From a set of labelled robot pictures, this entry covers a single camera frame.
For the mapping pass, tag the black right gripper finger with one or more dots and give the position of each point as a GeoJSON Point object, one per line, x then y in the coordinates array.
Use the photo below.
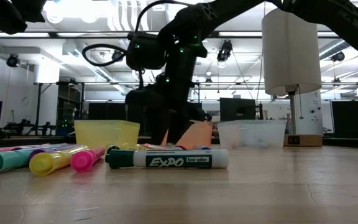
{"type": "Point", "coordinates": [179, 124]}
{"type": "Point", "coordinates": [158, 124]}

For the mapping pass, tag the orange Expo dry-erase marker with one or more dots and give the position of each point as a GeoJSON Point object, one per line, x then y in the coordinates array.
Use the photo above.
{"type": "Point", "coordinates": [160, 147]}

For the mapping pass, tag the blue-capped thin whiteboard marker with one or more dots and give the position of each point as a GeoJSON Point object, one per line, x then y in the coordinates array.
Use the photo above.
{"type": "Point", "coordinates": [202, 147]}

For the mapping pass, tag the yellow Sharpie highlighter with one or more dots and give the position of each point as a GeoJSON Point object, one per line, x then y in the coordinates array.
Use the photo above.
{"type": "Point", "coordinates": [132, 147]}

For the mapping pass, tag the pink Sharpie highlighter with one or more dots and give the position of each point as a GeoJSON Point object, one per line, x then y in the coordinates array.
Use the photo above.
{"type": "Point", "coordinates": [84, 160]}

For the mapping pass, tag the lavender highlighter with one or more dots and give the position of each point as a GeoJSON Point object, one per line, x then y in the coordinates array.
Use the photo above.
{"type": "Point", "coordinates": [51, 145]}

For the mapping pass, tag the purple highlighter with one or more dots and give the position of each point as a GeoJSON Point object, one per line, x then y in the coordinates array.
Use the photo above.
{"type": "Point", "coordinates": [36, 152]}

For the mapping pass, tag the teal highlighter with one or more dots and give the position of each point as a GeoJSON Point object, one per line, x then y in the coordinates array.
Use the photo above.
{"type": "Point", "coordinates": [2, 161]}

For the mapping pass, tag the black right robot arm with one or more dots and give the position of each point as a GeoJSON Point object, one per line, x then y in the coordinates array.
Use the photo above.
{"type": "Point", "coordinates": [337, 15]}

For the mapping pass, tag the orange translucent plastic bin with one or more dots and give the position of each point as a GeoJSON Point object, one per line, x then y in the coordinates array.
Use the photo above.
{"type": "Point", "coordinates": [200, 133]}

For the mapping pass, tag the red Expo dry-erase marker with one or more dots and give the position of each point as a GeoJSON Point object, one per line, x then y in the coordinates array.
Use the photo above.
{"type": "Point", "coordinates": [181, 148]}

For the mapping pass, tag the green Expo dry-erase marker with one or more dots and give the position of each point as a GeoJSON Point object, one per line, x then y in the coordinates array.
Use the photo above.
{"type": "Point", "coordinates": [172, 161]}
{"type": "Point", "coordinates": [113, 148]}

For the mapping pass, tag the black ceiling spotlight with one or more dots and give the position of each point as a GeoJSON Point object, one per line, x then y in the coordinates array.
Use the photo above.
{"type": "Point", "coordinates": [225, 51]}
{"type": "Point", "coordinates": [117, 56]}
{"type": "Point", "coordinates": [12, 60]}
{"type": "Point", "coordinates": [339, 56]}

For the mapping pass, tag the yellow translucent plastic bin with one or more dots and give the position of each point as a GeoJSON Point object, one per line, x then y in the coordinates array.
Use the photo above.
{"type": "Point", "coordinates": [104, 133]}

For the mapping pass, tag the clear plastic bin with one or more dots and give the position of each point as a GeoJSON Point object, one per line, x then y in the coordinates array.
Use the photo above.
{"type": "Point", "coordinates": [253, 133]}

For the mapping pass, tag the overhead LED light bar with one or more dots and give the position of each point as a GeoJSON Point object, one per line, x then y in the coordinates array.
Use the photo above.
{"type": "Point", "coordinates": [238, 33]}

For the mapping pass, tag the black equipment rack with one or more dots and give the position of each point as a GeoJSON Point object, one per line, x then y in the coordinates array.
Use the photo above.
{"type": "Point", "coordinates": [64, 109]}

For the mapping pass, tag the distant black robot arms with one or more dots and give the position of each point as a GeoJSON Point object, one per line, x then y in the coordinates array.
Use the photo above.
{"type": "Point", "coordinates": [26, 127]}

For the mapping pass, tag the white shade table lamp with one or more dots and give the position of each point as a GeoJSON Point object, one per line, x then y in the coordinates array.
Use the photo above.
{"type": "Point", "coordinates": [291, 49]}

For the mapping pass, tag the white round pillar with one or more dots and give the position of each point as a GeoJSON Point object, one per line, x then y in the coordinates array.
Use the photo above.
{"type": "Point", "coordinates": [314, 105]}

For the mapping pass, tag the black partition wall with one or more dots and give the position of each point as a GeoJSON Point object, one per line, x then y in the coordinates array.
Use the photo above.
{"type": "Point", "coordinates": [350, 118]}
{"type": "Point", "coordinates": [110, 110]}

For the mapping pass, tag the black metal rack frame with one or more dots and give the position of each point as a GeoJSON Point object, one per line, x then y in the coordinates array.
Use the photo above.
{"type": "Point", "coordinates": [104, 83]}

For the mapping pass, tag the white ceiling duct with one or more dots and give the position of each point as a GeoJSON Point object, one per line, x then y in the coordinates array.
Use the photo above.
{"type": "Point", "coordinates": [73, 56]}

